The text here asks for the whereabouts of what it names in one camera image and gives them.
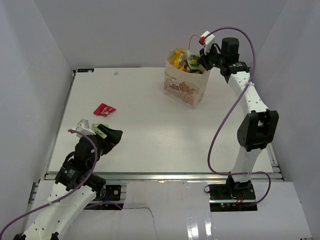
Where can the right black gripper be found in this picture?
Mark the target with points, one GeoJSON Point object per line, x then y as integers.
{"type": "Point", "coordinates": [203, 60]}

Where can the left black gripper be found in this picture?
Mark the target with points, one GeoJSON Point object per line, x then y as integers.
{"type": "Point", "coordinates": [113, 138]}

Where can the green white snack pouch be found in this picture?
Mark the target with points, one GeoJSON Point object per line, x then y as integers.
{"type": "Point", "coordinates": [192, 61]}

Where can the purple brown candy packet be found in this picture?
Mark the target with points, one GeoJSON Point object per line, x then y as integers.
{"type": "Point", "coordinates": [194, 71]}

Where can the yellow snack bar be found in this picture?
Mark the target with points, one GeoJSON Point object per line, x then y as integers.
{"type": "Point", "coordinates": [185, 68]}
{"type": "Point", "coordinates": [179, 54]}

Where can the light green snack packet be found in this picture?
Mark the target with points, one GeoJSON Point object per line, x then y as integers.
{"type": "Point", "coordinates": [100, 129]}

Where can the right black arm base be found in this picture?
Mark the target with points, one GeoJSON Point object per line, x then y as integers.
{"type": "Point", "coordinates": [222, 200]}

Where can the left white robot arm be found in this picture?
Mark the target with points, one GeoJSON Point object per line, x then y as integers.
{"type": "Point", "coordinates": [75, 185]}

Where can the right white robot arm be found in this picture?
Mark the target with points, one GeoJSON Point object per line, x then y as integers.
{"type": "Point", "coordinates": [259, 125]}

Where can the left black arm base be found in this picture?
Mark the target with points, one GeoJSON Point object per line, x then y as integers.
{"type": "Point", "coordinates": [111, 191]}

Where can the red snack packet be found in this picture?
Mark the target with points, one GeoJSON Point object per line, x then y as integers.
{"type": "Point", "coordinates": [104, 110]}

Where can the left blue corner label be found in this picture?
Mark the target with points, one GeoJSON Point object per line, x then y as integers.
{"type": "Point", "coordinates": [85, 70]}

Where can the cream paper bag orange handles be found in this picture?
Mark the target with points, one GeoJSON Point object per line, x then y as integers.
{"type": "Point", "coordinates": [187, 88]}

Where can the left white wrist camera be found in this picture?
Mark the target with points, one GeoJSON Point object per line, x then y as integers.
{"type": "Point", "coordinates": [83, 127]}

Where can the aluminium table frame rail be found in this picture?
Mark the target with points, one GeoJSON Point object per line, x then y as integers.
{"type": "Point", "coordinates": [169, 176]}

